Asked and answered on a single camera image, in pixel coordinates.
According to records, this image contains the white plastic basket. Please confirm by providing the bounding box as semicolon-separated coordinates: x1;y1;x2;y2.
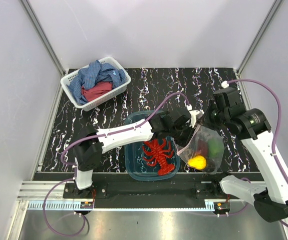
60;57;131;111

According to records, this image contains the red cloth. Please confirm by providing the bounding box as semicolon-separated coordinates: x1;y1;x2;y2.
81;81;112;102

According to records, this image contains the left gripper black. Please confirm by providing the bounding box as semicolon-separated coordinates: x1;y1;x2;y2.
170;122;198;152

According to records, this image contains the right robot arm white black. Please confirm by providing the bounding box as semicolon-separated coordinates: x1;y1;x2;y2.
200;87;288;223

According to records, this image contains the red fake lobster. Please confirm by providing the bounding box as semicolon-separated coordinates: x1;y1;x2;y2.
142;138;175;176

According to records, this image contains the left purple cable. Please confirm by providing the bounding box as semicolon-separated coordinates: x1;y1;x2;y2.
43;92;192;237

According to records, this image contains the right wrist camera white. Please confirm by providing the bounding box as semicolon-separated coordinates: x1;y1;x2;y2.
221;81;229;89

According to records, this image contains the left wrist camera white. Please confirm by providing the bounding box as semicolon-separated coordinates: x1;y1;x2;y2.
189;110;204;127

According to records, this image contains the clear zip top bag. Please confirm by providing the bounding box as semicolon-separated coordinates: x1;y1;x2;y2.
175;124;224;175

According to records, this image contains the red fake apple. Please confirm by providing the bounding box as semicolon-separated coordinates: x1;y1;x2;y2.
197;140;208;157

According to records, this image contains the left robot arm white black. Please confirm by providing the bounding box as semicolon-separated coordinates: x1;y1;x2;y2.
73;106;202;198

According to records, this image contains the yellow fake fruit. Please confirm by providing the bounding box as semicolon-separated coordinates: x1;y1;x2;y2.
187;155;207;171

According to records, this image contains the purple cable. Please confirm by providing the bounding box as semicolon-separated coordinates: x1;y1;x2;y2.
43;92;192;237
225;79;288;232

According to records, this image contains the blue plastic container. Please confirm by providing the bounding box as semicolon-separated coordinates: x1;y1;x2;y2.
123;111;181;181

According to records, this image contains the green fake vegetable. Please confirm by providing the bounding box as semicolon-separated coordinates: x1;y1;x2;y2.
207;139;224;158

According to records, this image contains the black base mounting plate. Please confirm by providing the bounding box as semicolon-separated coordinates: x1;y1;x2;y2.
63;181;220;199

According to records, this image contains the aluminium frame rail front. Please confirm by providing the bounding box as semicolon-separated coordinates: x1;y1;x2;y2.
17;181;71;201

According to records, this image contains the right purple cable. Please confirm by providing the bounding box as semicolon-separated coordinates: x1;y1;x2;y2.
225;79;288;232

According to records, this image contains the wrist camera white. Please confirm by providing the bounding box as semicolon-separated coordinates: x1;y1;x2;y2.
189;110;204;127
221;81;229;89

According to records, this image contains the blue patterned cloth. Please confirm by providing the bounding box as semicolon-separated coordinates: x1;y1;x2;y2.
68;60;126;105

